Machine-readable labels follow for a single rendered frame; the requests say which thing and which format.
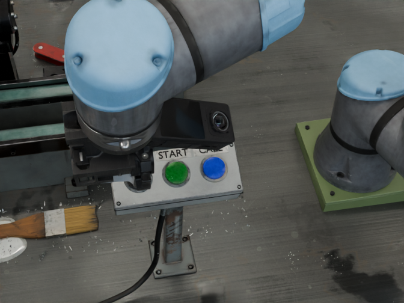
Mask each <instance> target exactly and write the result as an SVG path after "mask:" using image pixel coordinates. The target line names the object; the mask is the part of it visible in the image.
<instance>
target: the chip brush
mask: <svg viewBox="0 0 404 303"><path fill-rule="evenodd" d="M95 209H96V205H95V204H94V205H88V206H79V207H71V208H66V209H56V210H48V211H44V212H43V213H37V214H35V215H31V216H29V217H26V218H23V219H20V220H18V221H14V222H11V223H8V224H0V239H3V238H7V237H22V238H35V239H41V238H45V237H46V238H47V239H48V238H52V237H60V236H66V234H67V235H68V234H75V233H83V232H87V231H93V230H98V226H99V220H98V218H97V216H96V214H95Z"/></svg>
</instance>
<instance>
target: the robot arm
mask: <svg viewBox="0 0 404 303"><path fill-rule="evenodd" d="M304 3H305V0H91V1H89V2H88V3H86V4H85V5H84V6H82V7H81V8H80V9H79V10H78V11H77V13H76V14H75V15H74V16H73V18H72V20H71V21H70V23H69V26H68V28H67V32H66V38H65V45H64V56H65V57H64V68H65V73H66V78H67V81H68V83H69V85H70V88H71V89H72V94H73V99H74V101H72V102H62V103H61V106H62V112H63V120H64V132H65V138H66V143H67V145H68V144H69V147H70V157H71V161H72V171H73V177H74V180H75V183H76V186H77V187H80V186H89V185H98V184H99V183H112V182H126V181H128V182H131V183H132V184H133V185H134V186H136V189H137V191H141V190H147V189H150V188H151V182H152V181H151V176H150V174H154V171H155V164H154V157H153V148H154V147H170V148H191V149H203V150H219V149H221V148H223V147H225V146H227V145H229V144H231V143H233V142H234V141H235V138H234V132H233V125H232V121H231V115H230V108H229V106H228V105H227V104H225V103H218V102H207V101H201V100H191V99H181V98H175V97H174V96H176V95H178V94H180V93H182V92H184V91H186V90H187V89H189V88H191V87H193V86H194V85H195V84H197V83H199V82H201V81H203V80H205V79H207V78H209V77H211V76H213V75H215V74H216V73H218V72H220V71H222V70H224V69H226V68H227V67H230V66H232V65H233V64H235V63H237V62H239V61H240V60H242V59H244V58H246V57H248V56H250V55H252V54H254V53H256V52H257V51H260V52H262V51H264V50H266V49H267V46H268V45H270V44H271V43H273V42H275V41H277V40H278V39H280V38H281V37H283V36H285V35H286V34H288V33H290V32H292V31H293V30H294V29H296V28H297V27H298V26H299V24H300V23H301V21H302V19H303V17H304V12H305V7H304ZM74 148H76V149H74ZM313 159H314V164H315V166H316V168H317V170H318V172H319V173H320V175H321V176H322V177H323V178H324V179H325V180H326V181H327V182H329V183H330V184H332V185H333V186H335V187H337V188H339V189H342V190H344V191H348V192H354V193H369V192H375V191H378V190H380V189H382V188H384V187H386V186H387V185H388V184H389V183H390V182H391V181H392V180H393V179H394V177H395V175H396V173H397V172H398V173H399V174H400V175H401V176H402V177H403V178H404V55H403V54H400V53H398V52H394V51H391V50H378V49H376V50H367V51H364V52H361V53H358V54H356V55H354V56H353V57H352V58H350V59H349V60H348V61H347V62H346V63H345V65H344V66H343V68H342V71H341V75H340V77H339V79H338V81H337V92H336V96H335V101H334V106H333V110H332V115H331V121H330V122H329V123H328V125H327V127H326V128H324V130H323V131H322V132H321V133H320V135H319V136H318V138H317V140H316V143H315V147H314V153H313ZM81 177H89V178H90V180H85V181H79V179H78V178H81Z"/></svg>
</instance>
